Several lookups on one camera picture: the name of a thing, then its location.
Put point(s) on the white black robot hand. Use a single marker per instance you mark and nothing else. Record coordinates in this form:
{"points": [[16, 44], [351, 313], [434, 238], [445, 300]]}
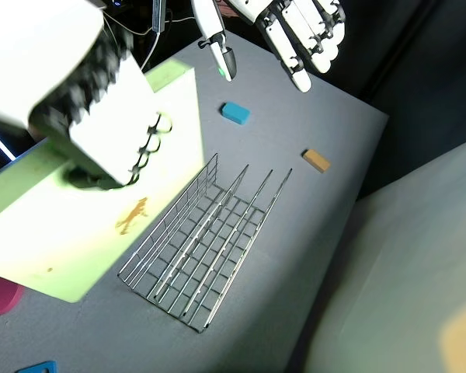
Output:
{"points": [[295, 23], [35, 50]]}

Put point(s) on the light green board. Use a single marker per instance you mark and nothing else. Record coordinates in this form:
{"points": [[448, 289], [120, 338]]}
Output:
{"points": [[62, 233]]}

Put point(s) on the blue rounded block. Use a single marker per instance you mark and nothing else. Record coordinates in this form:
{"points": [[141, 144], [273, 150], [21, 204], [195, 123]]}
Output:
{"points": [[236, 112]]}

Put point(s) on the orange rounded block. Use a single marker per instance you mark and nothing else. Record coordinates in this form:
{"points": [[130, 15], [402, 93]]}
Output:
{"points": [[316, 160]]}

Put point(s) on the grey table cloth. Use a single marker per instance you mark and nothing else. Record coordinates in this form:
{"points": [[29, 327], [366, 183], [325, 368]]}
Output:
{"points": [[295, 213]]}

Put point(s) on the pink rounded block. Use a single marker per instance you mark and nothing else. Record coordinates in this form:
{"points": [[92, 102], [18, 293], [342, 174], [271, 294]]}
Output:
{"points": [[0, 297]]}

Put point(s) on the blurred white shell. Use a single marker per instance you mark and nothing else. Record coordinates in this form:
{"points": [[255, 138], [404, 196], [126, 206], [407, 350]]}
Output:
{"points": [[392, 272]]}

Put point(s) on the blue flat frame piece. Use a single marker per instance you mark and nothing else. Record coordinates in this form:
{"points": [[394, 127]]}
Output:
{"points": [[42, 367]]}

